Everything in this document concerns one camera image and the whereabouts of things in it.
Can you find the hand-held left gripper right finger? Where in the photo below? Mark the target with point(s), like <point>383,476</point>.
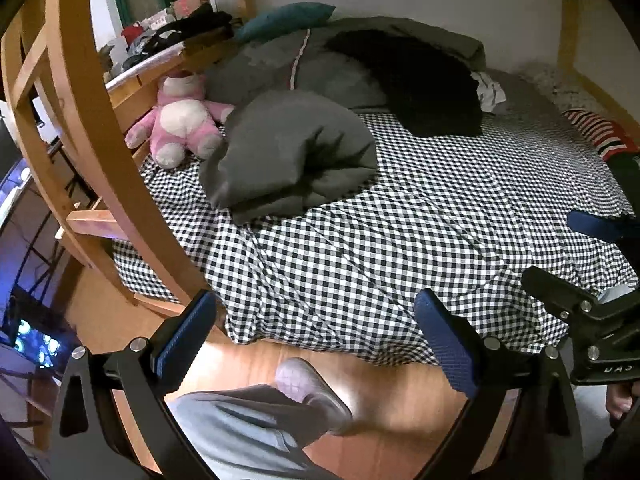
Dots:
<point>445,340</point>

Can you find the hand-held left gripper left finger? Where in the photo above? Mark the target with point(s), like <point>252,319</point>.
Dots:
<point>185,327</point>

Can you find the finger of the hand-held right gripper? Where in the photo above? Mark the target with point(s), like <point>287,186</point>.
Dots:
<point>555,292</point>
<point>595,224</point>

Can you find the olive green zip hoodie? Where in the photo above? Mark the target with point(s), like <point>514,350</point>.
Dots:
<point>290,160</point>

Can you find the person's right forearm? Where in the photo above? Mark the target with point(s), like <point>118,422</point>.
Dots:
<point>617,455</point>

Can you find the person's right hand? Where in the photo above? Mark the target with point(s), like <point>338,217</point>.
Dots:
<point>622,400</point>

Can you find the black cat-print pillow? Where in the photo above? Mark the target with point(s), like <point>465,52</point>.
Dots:
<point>627,180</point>

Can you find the person's right leg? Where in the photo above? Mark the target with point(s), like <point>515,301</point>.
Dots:
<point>590,420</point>

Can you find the person's leg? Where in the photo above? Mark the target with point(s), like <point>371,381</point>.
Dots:
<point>240,430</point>
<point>590,420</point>

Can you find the person's left leg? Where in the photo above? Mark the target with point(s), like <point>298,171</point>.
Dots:
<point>240,430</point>

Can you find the black white checkered bed sheet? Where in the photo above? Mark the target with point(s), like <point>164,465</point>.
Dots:
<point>425,220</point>

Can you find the light grey slipper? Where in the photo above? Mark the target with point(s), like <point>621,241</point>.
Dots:
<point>315,390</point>

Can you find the white floral pillow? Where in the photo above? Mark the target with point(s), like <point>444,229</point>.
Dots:
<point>547,77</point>

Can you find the computer with blue lights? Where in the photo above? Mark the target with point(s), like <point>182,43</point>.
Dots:
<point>30,335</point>

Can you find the white cloth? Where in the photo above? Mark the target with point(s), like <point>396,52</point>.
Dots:
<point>490,92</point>

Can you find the pink plush toy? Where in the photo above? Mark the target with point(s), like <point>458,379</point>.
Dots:
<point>177,120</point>

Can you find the black cloth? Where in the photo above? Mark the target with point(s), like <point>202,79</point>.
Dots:
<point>420,85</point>

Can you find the olive green cloth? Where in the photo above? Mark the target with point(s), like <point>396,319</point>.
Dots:
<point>430,40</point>

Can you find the cluttered wooden desk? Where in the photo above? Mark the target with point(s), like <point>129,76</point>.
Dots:
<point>150,67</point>

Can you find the dark grey garment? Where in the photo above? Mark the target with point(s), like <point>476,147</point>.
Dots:
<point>280,70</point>

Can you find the teal pillow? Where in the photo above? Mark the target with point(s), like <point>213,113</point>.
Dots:
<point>285,20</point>

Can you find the wooden bunk bed frame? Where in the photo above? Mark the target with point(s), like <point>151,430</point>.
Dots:
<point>75,110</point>

